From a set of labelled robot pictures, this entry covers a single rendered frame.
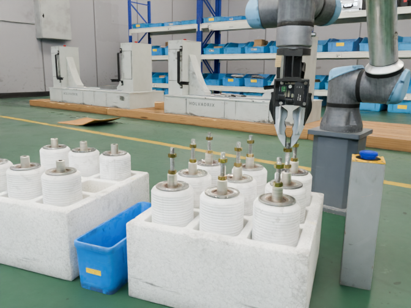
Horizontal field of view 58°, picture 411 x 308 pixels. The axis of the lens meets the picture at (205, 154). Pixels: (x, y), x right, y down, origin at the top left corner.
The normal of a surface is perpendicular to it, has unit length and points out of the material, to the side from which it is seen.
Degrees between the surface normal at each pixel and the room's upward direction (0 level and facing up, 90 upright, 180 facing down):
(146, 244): 90
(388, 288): 0
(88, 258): 92
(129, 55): 90
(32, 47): 90
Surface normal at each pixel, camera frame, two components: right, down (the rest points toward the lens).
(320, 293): 0.01, -0.98
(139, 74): 0.80, 0.14
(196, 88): -0.61, 0.17
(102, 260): -0.37, 0.23
